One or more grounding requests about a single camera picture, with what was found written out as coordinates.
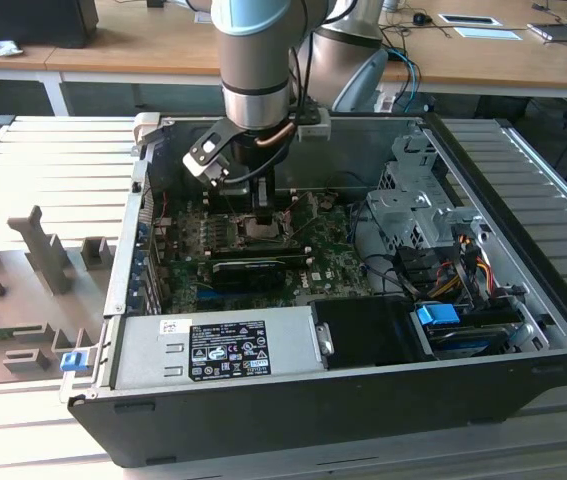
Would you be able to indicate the black graphics card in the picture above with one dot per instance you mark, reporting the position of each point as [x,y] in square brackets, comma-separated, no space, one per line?
[248,272]

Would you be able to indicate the beige case latch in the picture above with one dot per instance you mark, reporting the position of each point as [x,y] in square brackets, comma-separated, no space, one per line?
[145,127]

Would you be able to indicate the CPU socket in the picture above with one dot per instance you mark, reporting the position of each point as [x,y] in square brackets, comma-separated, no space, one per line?
[248,232]

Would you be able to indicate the silver power supply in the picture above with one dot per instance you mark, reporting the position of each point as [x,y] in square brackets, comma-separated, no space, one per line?
[153,360]

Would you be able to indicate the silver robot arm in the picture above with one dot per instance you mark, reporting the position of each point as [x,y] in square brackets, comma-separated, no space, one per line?
[253,65]

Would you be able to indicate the blue disk carrier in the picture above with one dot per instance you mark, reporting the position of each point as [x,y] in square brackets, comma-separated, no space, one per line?
[435,316]

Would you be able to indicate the grey parts rack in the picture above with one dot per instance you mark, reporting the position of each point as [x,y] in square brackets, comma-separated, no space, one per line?
[23,300]

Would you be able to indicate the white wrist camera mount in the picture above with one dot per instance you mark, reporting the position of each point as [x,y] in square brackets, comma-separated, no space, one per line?
[313,131]

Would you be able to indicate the black computer mouse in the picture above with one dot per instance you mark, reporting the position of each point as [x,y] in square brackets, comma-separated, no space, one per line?
[419,19]

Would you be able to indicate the green motherboard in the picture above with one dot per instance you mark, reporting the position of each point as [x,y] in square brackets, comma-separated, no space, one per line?
[333,260]

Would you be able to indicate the black box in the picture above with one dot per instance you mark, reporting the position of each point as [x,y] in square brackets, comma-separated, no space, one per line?
[28,22]

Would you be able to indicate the black silver PC case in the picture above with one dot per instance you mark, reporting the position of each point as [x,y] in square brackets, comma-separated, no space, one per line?
[313,415]

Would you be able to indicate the grey laptop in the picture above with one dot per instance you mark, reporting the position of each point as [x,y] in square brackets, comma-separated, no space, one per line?
[563,32]

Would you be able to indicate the silver metal drive cage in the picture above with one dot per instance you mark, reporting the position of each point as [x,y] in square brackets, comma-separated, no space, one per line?
[413,215]

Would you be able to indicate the wooden desk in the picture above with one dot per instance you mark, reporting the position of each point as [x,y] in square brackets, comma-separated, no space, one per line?
[138,40]

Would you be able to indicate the blue case latch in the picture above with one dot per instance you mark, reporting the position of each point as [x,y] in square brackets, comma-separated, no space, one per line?
[74,362]

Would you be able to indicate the blue expansion slot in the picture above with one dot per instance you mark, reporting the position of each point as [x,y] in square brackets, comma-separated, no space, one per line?
[205,296]

